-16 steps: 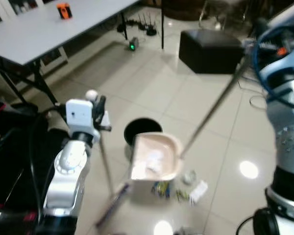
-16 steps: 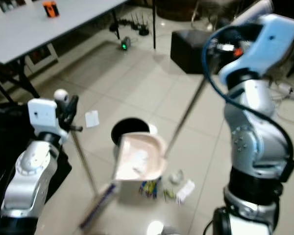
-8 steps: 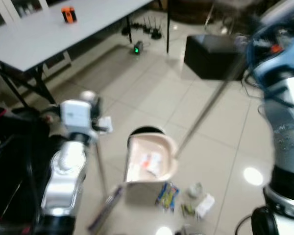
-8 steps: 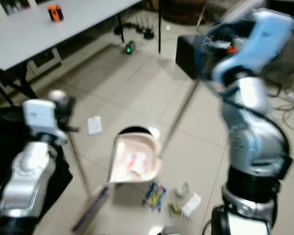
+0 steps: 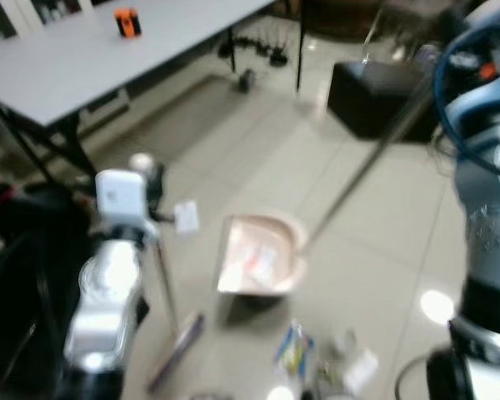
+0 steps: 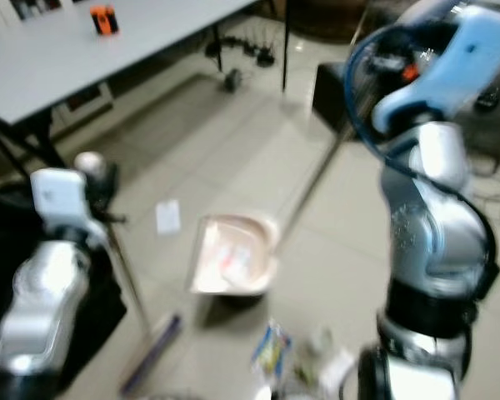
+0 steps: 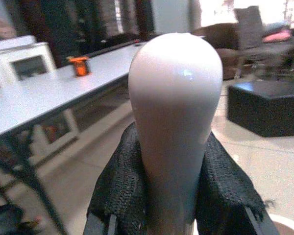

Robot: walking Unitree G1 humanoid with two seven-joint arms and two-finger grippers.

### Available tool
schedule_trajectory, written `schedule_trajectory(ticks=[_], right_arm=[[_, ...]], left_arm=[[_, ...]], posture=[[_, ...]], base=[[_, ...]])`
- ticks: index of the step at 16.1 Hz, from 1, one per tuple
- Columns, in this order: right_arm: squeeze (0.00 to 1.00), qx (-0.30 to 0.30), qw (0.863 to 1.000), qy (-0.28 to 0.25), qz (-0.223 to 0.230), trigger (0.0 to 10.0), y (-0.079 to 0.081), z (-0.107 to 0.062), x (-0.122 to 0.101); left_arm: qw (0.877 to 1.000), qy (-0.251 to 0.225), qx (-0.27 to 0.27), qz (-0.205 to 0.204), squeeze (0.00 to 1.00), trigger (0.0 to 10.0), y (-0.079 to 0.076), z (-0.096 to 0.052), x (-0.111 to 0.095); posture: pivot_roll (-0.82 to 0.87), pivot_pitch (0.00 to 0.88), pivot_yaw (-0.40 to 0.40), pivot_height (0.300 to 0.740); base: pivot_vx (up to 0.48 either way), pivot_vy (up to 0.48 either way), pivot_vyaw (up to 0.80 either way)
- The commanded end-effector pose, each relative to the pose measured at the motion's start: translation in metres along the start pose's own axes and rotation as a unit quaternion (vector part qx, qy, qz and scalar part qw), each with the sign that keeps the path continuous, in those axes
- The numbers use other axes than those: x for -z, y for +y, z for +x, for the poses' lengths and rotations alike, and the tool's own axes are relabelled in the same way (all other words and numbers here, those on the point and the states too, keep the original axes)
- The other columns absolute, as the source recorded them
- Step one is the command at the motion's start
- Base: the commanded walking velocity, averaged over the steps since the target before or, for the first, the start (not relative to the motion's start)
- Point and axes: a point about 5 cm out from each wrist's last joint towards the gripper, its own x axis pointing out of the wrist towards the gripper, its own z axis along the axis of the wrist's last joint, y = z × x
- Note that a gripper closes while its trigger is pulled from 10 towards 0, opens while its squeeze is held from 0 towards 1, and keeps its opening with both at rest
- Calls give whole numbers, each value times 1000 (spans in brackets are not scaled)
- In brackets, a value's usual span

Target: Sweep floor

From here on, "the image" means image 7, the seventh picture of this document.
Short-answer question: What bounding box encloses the white glass-door cabinet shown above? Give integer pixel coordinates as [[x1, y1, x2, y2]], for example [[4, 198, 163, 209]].
[[0, 35, 57, 91]]

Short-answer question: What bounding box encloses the white broom handle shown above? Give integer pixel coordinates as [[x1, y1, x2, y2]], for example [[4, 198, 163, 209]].
[[127, 32, 223, 235]]

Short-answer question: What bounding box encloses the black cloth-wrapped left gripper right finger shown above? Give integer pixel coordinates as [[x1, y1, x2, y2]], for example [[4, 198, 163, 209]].
[[195, 132, 280, 235]]

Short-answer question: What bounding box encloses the long white table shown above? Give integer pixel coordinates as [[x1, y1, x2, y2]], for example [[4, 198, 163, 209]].
[[0, 39, 206, 235]]

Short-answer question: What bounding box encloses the pink cushion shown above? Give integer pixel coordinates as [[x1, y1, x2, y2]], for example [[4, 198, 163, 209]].
[[262, 30, 292, 44]]

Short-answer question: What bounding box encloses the black square ottoman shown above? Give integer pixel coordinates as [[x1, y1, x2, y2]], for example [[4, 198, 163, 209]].
[[226, 77, 294, 138]]

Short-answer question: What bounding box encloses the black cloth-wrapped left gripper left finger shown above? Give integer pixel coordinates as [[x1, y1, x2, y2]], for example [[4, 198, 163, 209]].
[[82, 121, 147, 235]]

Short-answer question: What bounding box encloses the grey chair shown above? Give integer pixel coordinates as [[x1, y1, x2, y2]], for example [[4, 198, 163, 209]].
[[232, 5, 294, 79]]

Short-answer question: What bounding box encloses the orange and black tape dispenser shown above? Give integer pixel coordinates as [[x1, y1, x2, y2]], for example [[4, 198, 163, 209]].
[[66, 55, 92, 77]]

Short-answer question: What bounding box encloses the brown sofa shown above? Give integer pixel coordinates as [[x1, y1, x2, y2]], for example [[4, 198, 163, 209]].
[[191, 22, 253, 81]]

